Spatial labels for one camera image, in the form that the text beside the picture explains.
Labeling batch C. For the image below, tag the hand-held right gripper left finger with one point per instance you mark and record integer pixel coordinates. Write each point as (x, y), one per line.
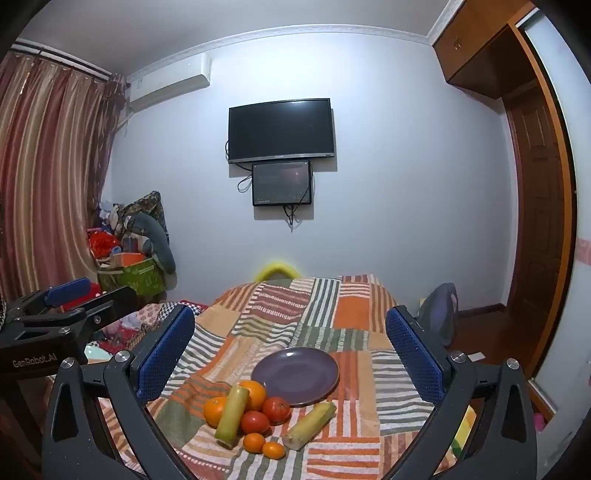
(164, 357)

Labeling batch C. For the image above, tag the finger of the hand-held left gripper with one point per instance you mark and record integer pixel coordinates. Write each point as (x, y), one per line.
(108, 309)
(69, 290)

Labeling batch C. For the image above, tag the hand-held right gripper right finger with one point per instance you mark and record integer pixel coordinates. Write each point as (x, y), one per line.
(413, 353)

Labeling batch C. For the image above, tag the large orange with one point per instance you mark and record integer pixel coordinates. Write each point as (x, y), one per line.
(214, 411)
(255, 392)

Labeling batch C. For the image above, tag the yellow banana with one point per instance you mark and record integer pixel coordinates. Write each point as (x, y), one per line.
(231, 415)
(309, 425)

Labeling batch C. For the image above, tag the red tomato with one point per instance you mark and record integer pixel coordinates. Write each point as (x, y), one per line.
(255, 422)
(277, 410)

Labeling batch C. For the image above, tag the purple plate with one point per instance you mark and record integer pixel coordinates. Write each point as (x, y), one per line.
(300, 369)

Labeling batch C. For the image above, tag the small orange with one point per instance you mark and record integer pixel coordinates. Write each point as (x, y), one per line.
(273, 450)
(254, 443)

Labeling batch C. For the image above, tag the floral bedsheet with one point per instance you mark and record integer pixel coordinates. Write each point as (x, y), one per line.
(124, 330)

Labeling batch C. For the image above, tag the green storage box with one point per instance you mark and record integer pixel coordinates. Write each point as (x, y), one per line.
(138, 279)

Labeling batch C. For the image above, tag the grey backpack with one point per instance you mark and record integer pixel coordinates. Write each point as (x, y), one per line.
(438, 314)

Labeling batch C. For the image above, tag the orange box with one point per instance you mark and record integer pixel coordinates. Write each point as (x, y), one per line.
(124, 259)

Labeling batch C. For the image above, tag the checkered cloth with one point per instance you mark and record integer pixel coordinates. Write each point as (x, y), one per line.
(184, 307)

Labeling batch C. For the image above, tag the red bag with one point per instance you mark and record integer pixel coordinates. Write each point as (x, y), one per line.
(99, 244)

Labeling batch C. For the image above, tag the white paper scrap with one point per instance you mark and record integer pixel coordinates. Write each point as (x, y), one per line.
(476, 357)

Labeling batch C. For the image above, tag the yellow printed cloth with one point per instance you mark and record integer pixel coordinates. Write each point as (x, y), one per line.
(464, 429)

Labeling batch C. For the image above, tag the striped patchwork blanket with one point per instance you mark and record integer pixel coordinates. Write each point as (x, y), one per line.
(323, 323)

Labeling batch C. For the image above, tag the dark patterned cushion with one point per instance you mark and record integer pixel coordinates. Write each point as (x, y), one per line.
(147, 203)

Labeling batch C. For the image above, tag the striped red curtain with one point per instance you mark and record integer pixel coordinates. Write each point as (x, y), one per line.
(46, 161)

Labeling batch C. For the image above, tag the yellow round object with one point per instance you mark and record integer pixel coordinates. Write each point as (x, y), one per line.
(277, 268)

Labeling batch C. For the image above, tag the brown wooden door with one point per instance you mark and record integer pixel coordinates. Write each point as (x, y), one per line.
(535, 207)

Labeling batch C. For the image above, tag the white air conditioner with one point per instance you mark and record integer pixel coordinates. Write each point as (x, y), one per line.
(166, 83)

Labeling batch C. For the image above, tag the wooden overhead cabinet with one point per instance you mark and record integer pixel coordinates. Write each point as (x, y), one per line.
(471, 46)

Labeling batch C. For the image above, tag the small black wall monitor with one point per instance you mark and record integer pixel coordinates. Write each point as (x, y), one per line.
(281, 182)

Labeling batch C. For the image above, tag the curtain rail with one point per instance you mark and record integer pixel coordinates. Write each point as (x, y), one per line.
(69, 62)

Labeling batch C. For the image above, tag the black wall television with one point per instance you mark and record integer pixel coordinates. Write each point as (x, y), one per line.
(281, 129)

